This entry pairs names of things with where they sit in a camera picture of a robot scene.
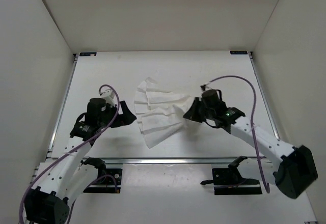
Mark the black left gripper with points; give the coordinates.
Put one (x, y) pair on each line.
(127, 116)

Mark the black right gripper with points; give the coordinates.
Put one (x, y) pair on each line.
(191, 114)

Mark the white pleated skirt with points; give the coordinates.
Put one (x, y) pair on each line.
(160, 112)

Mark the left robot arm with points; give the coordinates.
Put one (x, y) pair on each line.
(52, 195)

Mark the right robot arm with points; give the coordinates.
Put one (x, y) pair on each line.
(291, 169)

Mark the right blue corner label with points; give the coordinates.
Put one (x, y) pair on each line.
(238, 52)

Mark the blue corner label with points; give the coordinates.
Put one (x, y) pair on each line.
(238, 52)
(87, 54)

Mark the left blue corner label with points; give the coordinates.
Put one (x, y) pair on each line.
(87, 54)

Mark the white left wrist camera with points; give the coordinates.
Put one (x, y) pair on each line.
(108, 95)

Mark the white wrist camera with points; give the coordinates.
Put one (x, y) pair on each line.
(205, 87)
(108, 95)

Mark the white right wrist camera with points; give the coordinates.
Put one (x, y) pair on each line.
(205, 87)

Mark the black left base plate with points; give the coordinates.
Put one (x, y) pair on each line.
(109, 181)

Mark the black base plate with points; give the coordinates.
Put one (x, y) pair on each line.
(224, 183)
(109, 181)

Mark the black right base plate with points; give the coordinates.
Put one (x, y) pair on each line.
(224, 183)

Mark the aluminium table edge rail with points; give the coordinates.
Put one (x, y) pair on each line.
(173, 160)

